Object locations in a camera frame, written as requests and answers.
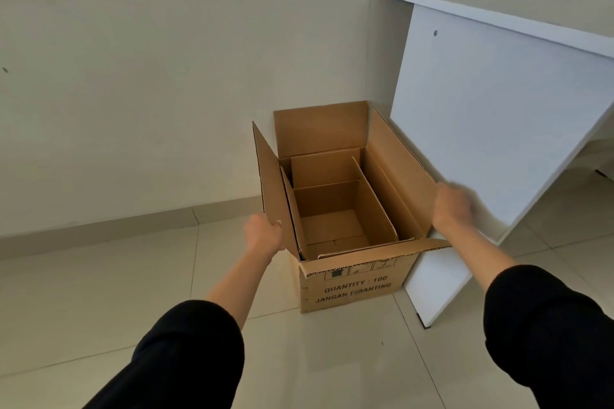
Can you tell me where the person's left forearm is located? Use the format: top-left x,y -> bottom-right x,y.
83,251 -> 275,409

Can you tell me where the person's right forearm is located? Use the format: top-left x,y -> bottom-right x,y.
439,221 -> 614,409

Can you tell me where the brown cardboard divider insert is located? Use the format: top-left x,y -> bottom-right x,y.
279,148 -> 400,261

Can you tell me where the person's right hand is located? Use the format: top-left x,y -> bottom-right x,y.
432,182 -> 476,234

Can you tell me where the brown cardboard box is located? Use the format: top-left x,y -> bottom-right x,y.
252,100 -> 452,314

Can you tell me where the white desk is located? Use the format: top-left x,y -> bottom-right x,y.
379,0 -> 614,329

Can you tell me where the person's left hand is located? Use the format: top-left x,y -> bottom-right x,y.
243,213 -> 286,260

